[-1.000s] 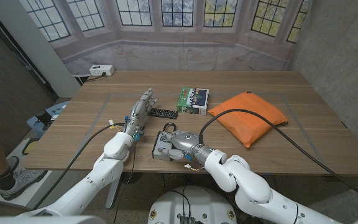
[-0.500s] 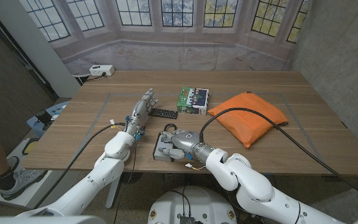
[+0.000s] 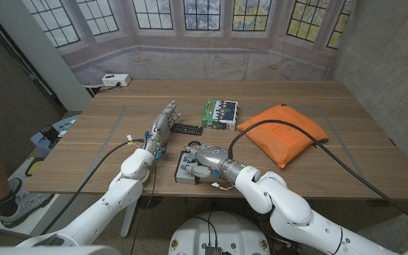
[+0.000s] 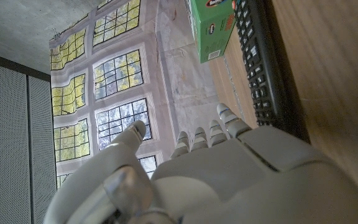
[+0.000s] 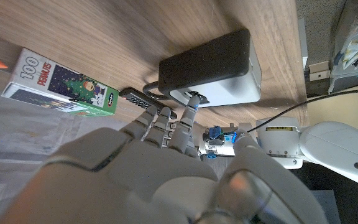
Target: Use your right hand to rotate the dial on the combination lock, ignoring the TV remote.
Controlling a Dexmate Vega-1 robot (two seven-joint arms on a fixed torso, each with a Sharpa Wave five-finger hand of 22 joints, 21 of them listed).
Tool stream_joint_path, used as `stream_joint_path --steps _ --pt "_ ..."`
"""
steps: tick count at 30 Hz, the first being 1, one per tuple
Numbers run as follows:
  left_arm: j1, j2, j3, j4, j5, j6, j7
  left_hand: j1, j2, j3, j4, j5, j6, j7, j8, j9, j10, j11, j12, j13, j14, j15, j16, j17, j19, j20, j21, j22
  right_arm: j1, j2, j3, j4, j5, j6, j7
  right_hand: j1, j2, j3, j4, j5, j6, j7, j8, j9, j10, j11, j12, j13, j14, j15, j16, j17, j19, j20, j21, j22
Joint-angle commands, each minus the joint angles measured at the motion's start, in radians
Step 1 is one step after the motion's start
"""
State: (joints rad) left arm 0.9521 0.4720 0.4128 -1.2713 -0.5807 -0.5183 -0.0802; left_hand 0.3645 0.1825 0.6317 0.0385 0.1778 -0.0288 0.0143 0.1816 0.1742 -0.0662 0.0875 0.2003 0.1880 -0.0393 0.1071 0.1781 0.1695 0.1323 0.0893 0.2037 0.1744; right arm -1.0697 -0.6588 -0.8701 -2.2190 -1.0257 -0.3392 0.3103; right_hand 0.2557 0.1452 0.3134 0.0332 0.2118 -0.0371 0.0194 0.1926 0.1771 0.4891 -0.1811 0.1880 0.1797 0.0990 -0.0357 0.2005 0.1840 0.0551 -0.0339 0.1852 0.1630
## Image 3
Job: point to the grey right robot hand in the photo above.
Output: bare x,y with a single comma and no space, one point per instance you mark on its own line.
211,157

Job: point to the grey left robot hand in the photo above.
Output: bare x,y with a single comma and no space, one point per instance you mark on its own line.
161,129

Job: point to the grey combination lock box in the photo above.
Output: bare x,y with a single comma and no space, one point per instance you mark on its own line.
185,177

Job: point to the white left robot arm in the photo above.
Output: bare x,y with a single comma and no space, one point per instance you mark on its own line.
119,195

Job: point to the black TV remote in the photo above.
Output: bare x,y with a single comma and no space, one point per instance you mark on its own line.
190,129

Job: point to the green printed cardboard box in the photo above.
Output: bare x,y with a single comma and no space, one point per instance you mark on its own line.
221,113

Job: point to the white power strip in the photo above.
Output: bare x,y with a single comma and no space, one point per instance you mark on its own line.
116,79

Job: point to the orange fabric cushion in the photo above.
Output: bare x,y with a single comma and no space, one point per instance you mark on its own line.
282,140

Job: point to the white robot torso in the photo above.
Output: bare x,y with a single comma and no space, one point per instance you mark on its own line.
221,230

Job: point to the printed window backdrop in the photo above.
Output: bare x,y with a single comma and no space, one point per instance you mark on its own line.
204,60

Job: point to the blue floor mat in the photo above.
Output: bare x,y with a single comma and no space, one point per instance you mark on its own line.
67,124

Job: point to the white table leg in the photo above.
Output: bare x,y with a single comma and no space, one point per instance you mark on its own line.
129,221

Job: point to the black round floor device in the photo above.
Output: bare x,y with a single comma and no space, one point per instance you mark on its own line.
50,132

